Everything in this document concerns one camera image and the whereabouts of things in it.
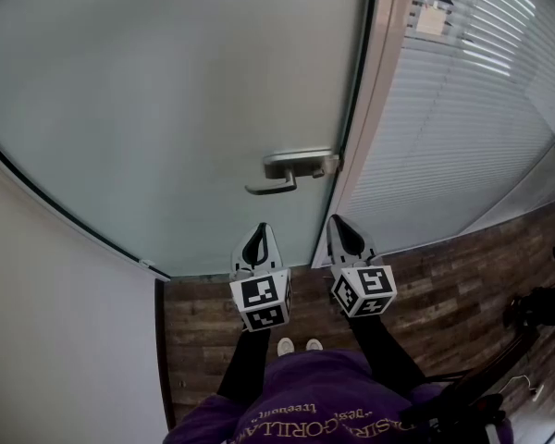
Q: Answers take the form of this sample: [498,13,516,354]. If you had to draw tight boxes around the purple printed shirt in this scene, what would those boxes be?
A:
[164,349,514,444]

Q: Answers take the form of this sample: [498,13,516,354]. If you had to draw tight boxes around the frosted glass door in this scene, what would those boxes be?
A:
[0,0,381,279]

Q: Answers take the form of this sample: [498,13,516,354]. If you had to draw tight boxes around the person's left forearm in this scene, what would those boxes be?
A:
[216,328,272,400]

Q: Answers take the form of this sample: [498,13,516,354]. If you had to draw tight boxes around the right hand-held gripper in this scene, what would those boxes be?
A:
[326,214,398,319]

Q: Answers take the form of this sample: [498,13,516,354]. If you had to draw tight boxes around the black baseboard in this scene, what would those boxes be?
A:
[154,277,178,430]

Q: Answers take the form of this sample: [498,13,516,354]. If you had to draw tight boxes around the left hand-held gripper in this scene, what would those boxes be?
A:
[228,221,293,334]

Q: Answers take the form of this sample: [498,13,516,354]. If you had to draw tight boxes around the glass partition with blinds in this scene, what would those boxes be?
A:
[337,0,555,256]
[462,127,555,236]

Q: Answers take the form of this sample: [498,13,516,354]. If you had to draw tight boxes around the white cable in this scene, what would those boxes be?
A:
[501,375,537,400]

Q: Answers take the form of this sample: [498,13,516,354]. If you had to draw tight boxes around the black strap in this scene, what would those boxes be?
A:
[443,326,540,412]

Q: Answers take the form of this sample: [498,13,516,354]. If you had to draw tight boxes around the silver door lever handle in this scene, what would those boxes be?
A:
[244,147,344,197]

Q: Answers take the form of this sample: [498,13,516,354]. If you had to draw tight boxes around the black strapped device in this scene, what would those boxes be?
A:
[400,393,508,444]

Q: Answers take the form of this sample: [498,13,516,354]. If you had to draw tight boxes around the person's right forearm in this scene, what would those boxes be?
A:
[346,314,430,395]

